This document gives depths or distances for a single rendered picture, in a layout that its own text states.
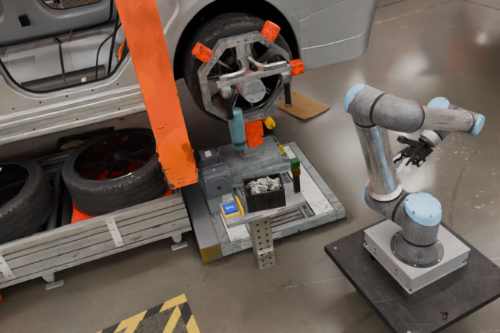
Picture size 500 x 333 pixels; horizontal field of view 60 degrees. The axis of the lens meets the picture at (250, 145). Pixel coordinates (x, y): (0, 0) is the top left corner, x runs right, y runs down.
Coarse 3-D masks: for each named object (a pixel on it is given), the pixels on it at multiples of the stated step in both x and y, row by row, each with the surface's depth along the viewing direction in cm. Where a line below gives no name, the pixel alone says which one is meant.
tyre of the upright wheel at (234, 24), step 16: (224, 16) 253; (240, 16) 251; (256, 16) 262; (208, 32) 245; (224, 32) 242; (240, 32) 245; (192, 48) 250; (288, 48) 259; (192, 64) 246; (192, 80) 251; (192, 96) 257; (208, 112) 265
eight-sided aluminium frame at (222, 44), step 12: (240, 36) 242; (252, 36) 239; (264, 36) 241; (216, 48) 238; (276, 48) 248; (216, 60) 240; (288, 60) 254; (204, 72) 241; (204, 84) 246; (204, 96) 249; (276, 96) 266; (216, 108) 256; (264, 108) 271; (252, 120) 268
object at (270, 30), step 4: (268, 24) 241; (272, 24) 239; (264, 28) 244; (268, 28) 240; (272, 28) 240; (276, 28) 241; (280, 28) 242; (260, 32) 247; (264, 32) 243; (268, 32) 241; (272, 32) 242; (276, 32) 242; (268, 36) 242; (272, 36) 243; (276, 36) 244; (272, 40) 244
